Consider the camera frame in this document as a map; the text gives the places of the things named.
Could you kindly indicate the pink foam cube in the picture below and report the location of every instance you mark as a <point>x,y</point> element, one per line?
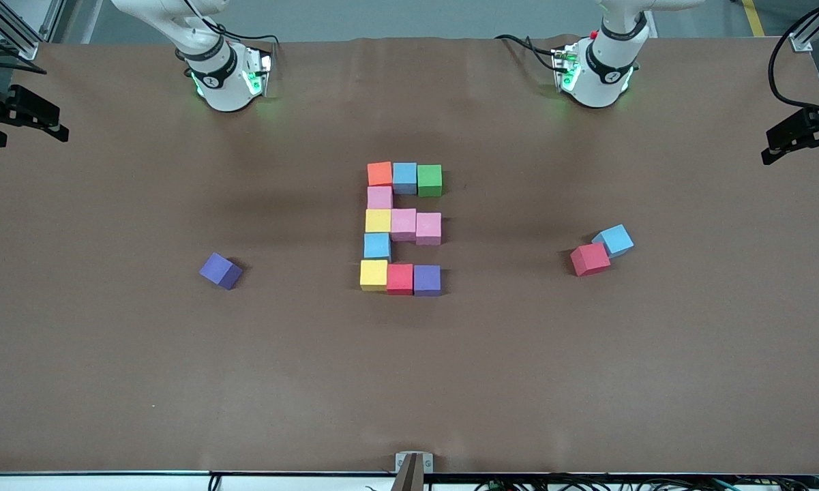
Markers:
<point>404,225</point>
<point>428,228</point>
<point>380,198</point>

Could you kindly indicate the green foam cube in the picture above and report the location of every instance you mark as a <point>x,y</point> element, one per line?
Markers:
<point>429,181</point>

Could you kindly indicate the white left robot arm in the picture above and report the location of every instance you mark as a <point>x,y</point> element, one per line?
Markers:
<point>597,85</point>

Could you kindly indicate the purple foam cube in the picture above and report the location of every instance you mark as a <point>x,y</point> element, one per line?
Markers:
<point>220,271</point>
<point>427,280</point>

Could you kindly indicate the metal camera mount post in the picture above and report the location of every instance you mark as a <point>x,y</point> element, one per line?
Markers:
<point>414,470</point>

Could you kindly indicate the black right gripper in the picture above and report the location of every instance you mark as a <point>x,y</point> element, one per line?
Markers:
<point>8,108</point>

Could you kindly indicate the yellow foam cube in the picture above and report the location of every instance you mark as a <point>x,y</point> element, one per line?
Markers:
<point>374,275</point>
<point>378,220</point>

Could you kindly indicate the blue foam cube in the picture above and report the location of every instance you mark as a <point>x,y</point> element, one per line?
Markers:
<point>614,240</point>
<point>376,245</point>
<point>405,179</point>

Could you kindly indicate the orange foam cube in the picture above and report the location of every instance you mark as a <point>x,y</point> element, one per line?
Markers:
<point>380,174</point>

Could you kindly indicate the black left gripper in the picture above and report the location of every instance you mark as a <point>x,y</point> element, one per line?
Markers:
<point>813,125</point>

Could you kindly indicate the brown table mat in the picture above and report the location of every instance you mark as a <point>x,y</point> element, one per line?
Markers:
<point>177,382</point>

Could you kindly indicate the aluminium frame post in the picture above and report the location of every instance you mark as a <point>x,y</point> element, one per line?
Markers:
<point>808,37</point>
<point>13,31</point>

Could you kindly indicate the white table front rail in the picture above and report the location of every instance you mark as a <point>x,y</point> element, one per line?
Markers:
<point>109,484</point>

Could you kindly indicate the red foam cube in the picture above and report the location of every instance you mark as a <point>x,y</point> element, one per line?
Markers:
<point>399,279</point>
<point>590,259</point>

